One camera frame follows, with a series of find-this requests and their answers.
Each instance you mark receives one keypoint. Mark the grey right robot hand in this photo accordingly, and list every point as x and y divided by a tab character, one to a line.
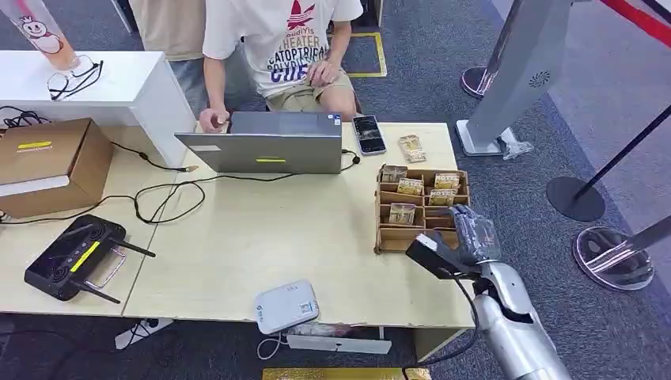
477	238

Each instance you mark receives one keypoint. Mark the person's left hand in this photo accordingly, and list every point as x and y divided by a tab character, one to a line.
324	73

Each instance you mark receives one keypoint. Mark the person's right hand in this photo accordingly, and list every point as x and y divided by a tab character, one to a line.
215	119

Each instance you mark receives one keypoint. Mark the person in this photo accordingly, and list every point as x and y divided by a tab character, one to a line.
167	31
283	47

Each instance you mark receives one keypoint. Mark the yellow floor tape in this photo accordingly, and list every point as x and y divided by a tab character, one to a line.
382	52

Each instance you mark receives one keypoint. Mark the grey laptop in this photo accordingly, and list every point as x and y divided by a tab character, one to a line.
272	149

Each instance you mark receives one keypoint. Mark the black smartphone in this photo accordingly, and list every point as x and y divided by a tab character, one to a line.
368	135

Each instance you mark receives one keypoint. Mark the wooden card box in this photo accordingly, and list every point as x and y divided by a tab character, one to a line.
398	241

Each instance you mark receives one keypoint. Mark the white cabinet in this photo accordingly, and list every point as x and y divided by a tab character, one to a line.
131	89

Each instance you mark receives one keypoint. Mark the clear plastic bag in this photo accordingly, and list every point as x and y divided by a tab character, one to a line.
516	149

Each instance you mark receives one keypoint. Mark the black stanchion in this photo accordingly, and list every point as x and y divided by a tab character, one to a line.
575	200

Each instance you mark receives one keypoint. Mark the dark brown key card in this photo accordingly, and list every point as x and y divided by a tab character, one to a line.
394	173

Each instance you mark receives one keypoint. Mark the stack of key cards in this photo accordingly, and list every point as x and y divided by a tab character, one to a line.
412	148

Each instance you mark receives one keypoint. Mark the pale wooden desk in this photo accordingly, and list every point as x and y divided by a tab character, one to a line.
262	236
21	251

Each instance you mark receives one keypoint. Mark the chrome stanchion with clear base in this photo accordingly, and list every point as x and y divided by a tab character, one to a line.
612	259

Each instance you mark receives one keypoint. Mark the chrome stanchion with round base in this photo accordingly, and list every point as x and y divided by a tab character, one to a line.
472	81

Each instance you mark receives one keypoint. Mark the black framed glasses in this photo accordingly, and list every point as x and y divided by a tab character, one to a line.
62	83

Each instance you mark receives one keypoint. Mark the white power strip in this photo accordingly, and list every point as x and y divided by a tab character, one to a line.
341	344

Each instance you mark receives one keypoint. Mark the brown cardboard box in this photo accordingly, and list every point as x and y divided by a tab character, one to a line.
47	162

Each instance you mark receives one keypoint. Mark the grey kiosk stand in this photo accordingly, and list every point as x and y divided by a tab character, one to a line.
519	68

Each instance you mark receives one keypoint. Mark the orange cartoon cylinder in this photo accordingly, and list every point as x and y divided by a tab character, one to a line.
39	36

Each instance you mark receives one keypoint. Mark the gold patterned panel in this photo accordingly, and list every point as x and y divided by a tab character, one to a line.
335	374

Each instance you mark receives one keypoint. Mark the small white device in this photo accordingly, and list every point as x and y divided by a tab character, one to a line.
287	307

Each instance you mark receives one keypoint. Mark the black controller with antennas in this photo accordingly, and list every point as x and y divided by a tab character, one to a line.
68	257

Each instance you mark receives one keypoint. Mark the red barrier belt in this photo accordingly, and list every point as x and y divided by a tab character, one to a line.
639	21

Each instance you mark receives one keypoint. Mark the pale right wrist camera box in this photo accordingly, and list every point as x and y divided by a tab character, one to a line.
427	254

